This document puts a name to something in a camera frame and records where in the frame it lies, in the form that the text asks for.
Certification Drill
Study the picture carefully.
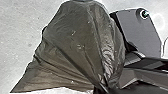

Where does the black plastic trash bag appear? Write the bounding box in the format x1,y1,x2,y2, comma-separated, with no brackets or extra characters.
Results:
9,0,128,94

